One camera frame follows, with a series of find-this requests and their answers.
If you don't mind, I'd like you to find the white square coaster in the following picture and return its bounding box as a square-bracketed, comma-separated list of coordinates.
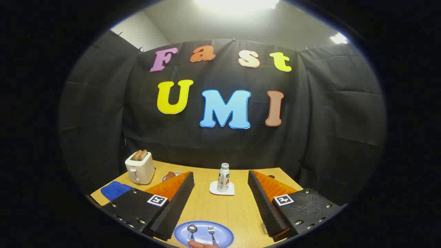
[209, 181, 235, 196]

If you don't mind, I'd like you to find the fork with blue checkered handle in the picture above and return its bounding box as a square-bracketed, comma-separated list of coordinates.
[207, 226, 218, 247]

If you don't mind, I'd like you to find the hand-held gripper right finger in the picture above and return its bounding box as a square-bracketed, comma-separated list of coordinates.
[247, 170, 345, 242]

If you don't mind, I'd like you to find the grey oval food plate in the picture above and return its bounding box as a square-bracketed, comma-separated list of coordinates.
[161, 171, 186, 183]

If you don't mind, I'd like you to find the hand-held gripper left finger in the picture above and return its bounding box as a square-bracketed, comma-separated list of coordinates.
[102, 170, 195, 241]

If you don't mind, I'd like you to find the white toaster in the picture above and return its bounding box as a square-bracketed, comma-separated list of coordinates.
[125, 152, 155, 185]

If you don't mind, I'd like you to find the white bottle with green label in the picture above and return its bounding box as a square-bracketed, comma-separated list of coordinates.
[217, 163, 230, 193]

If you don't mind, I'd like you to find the bright ceiling light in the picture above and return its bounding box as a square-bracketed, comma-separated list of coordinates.
[195, 0, 279, 11]

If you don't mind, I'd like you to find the blue round plate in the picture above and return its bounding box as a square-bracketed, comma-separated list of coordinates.
[173, 220, 235, 248]

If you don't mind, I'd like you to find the blue folded cloth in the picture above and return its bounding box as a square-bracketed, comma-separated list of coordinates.
[101, 181, 133, 202]

